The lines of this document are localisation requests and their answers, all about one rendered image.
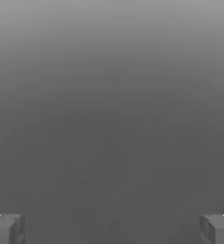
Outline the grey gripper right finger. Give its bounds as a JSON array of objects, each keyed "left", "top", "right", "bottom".
[{"left": 199, "top": 213, "right": 224, "bottom": 244}]

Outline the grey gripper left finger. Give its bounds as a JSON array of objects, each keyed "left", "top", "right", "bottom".
[{"left": 0, "top": 213, "right": 26, "bottom": 244}]

